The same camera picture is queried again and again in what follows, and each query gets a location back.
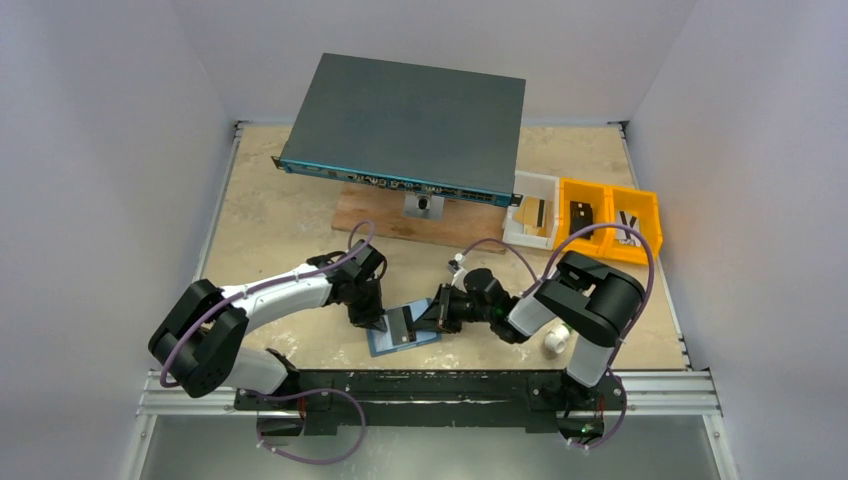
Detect blue card holder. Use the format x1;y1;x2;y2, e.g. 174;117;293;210
367;298;441;357

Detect grey card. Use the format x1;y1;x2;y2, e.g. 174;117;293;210
536;200;546;229

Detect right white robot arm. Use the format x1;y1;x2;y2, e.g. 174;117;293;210
409;251;648;407

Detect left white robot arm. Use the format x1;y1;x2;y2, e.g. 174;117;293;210
148;240;387;409

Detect white black card in bin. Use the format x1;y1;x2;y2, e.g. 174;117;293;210
616;210;642;247

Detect wooden board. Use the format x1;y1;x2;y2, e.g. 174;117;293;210
331;184;507;249

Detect white pvc pipe fitting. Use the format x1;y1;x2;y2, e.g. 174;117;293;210
543;323;571;356

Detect amber item in tray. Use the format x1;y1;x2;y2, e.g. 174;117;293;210
513;196;548;236

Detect white tray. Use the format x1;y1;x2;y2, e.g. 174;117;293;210
502;170;560;250

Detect black block in bin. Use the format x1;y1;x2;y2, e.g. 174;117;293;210
569;201;594;220

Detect yellow bin left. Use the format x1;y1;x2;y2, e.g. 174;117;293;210
554;177;614;258

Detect yellow bin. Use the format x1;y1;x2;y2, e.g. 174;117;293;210
604;187;663;265
554;177;614;258

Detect yellow bin right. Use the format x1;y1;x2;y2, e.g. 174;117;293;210
604;187;663;265

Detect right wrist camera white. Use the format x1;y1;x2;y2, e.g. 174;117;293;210
448;253;467;285

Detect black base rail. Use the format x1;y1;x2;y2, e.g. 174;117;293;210
234;369;626;440

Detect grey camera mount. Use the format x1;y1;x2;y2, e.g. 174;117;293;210
402;193;445;221

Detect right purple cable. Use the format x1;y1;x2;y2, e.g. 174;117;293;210
450;222;657;369

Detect grey network switch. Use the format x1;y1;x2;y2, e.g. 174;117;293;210
273;53;526;207

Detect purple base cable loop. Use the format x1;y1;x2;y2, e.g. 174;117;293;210
254;389;368;466

